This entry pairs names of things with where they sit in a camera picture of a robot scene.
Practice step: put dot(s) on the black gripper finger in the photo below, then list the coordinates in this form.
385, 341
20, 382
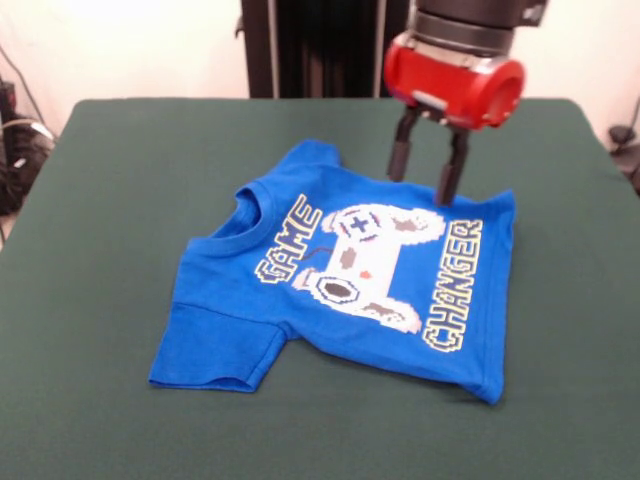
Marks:
452, 170
402, 145

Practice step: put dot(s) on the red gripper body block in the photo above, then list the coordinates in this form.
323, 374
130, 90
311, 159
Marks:
450, 85

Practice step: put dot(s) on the blue printed shirt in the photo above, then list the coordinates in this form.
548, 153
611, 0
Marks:
225, 325

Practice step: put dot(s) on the dark green tablecloth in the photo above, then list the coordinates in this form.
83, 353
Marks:
125, 200

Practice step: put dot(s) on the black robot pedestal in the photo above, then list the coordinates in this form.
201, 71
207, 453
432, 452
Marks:
325, 50

